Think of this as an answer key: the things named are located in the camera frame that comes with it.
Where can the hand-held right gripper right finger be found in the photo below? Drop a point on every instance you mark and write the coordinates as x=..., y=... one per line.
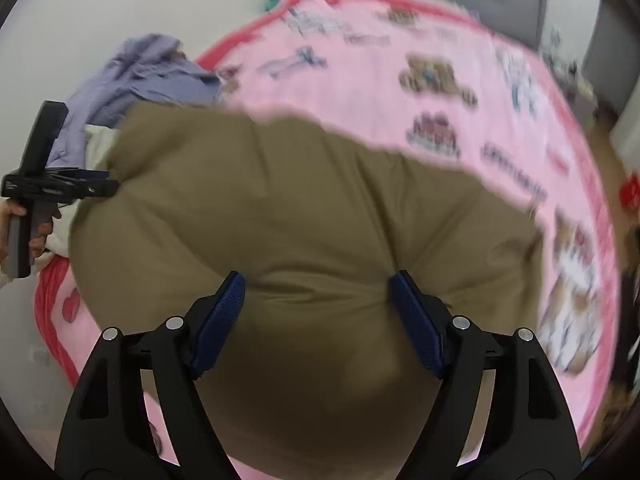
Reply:
x=417, y=325

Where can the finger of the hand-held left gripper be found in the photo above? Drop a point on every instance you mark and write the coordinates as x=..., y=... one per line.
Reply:
x=97, y=190
x=85, y=174

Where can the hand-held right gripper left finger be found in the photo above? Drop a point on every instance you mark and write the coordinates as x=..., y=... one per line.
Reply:
x=220, y=325

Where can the brown puffer coat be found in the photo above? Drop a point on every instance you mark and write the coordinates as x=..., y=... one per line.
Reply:
x=300, y=220

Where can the person's left hand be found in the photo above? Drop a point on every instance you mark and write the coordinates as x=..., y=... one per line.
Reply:
x=42, y=232

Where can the purple knit sweater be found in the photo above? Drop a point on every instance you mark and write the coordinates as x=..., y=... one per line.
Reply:
x=140, y=75

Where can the black cloth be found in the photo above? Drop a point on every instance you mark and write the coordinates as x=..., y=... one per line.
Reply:
x=631, y=320

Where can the pink printed blanket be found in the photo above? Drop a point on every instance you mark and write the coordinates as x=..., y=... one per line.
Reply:
x=375, y=85

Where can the red bag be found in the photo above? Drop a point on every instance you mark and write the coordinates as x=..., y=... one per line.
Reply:
x=630, y=190

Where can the teal cloth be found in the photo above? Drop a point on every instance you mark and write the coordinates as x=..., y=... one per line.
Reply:
x=271, y=4

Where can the dark grey cabinet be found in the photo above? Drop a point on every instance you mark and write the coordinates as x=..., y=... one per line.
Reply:
x=607, y=50

